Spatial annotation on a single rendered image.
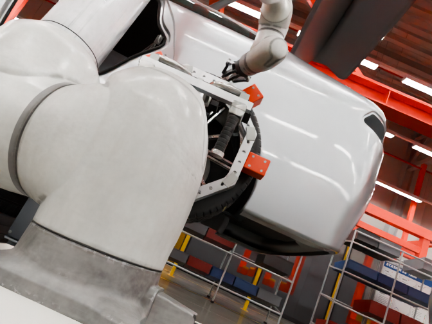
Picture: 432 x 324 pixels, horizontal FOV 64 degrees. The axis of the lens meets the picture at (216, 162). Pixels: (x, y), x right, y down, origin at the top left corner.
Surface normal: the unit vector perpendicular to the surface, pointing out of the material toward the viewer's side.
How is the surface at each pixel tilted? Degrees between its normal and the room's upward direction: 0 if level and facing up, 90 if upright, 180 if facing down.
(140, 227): 95
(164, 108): 76
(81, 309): 91
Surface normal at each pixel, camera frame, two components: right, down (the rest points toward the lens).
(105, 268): 0.48, -0.15
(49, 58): 0.55, -0.45
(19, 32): 0.04, -0.52
